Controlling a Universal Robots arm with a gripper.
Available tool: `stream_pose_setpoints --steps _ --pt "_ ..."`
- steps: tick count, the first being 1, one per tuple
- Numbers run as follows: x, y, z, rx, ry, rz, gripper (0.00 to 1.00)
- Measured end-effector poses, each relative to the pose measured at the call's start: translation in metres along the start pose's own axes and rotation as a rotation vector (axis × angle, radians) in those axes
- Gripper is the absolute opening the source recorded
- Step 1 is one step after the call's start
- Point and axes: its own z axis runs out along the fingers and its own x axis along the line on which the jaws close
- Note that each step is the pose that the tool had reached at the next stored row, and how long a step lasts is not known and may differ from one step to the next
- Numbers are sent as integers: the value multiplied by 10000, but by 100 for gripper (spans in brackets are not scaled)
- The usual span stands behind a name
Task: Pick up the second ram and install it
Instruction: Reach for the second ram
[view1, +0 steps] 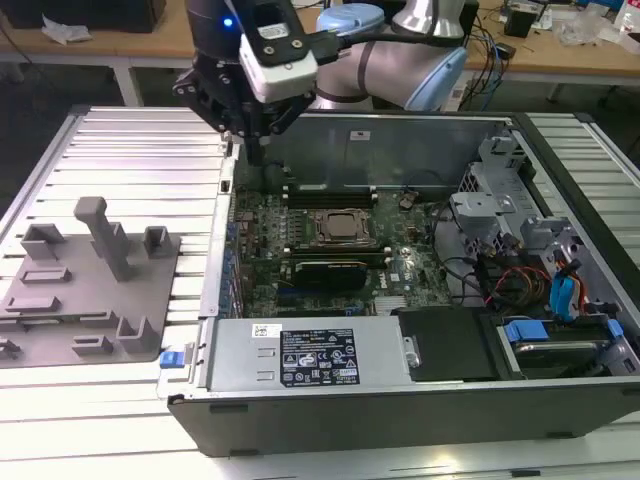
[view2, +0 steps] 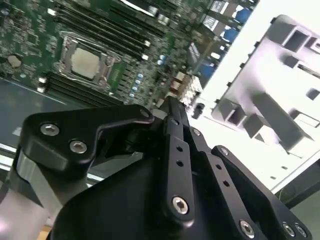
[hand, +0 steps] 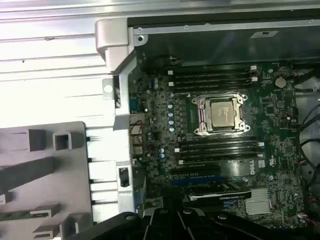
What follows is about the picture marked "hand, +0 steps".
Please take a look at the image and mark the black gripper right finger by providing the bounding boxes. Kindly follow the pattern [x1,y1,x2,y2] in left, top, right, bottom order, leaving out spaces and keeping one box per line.
[176,191,276,240]

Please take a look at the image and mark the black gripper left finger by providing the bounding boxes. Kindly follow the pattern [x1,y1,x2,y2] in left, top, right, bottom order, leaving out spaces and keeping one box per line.
[71,191,185,240]

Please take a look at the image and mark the green RAM stick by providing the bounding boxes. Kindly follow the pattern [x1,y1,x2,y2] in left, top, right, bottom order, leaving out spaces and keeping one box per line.
[0,211,52,220]

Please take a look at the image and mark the black RAM slot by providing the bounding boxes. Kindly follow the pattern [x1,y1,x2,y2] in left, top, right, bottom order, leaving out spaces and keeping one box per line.
[174,146,261,153]
[166,66,258,73]
[179,140,265,147]
[178,156,261,163]
[173,84,253,90]
[172,72,253,79]
[167,77,259,85]
[181,151,263,158]

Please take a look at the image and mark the black graphics card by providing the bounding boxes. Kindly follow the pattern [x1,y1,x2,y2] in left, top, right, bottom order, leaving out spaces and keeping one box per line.
[186,182,253,201]

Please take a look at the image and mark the silver finned heat sink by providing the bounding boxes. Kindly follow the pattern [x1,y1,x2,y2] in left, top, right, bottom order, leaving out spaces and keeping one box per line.
[244,188,273,216]

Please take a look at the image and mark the blue expansion slot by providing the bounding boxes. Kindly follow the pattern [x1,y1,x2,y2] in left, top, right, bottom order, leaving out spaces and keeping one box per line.
[171,177,224,186]

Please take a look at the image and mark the black expansion slot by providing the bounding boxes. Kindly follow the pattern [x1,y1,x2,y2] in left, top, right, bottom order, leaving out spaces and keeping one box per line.
[170,169,221,177]

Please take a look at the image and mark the grey parts rack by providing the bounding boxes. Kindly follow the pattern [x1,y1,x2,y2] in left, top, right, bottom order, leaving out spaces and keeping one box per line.
[0,121,94,240]

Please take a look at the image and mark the CPU socket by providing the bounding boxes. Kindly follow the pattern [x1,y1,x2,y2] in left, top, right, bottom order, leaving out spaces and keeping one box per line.
[193,92,252,138]

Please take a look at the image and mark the silver CPU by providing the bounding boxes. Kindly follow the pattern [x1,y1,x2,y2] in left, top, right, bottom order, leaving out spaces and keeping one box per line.
[210,101,239,131]

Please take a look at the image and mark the metal socket cover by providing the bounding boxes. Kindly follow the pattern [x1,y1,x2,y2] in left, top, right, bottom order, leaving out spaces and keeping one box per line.
[197,96,247,133]

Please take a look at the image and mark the teal port connector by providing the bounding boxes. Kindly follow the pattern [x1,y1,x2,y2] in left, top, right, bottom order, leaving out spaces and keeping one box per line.
[129,97,145,111]

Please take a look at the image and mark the silver and black PC case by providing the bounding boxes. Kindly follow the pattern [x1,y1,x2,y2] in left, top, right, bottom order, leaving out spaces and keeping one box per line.
[94,9,320,233]

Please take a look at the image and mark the green Dell motherboard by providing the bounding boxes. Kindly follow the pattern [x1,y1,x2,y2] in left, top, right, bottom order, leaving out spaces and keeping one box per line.
[129,62,309,229]

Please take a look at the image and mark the silver coin battery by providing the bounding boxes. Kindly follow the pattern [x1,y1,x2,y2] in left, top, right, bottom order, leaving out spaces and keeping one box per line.
[274,76,287,88]

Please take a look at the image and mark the metal wire locking lever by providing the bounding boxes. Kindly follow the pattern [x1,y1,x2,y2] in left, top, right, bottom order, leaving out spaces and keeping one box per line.
[197,91,241,99]
[199,132,251,139]

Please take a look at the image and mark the black cable bundle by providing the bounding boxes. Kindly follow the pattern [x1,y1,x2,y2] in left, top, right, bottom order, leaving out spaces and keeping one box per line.
[298,99,320,181]

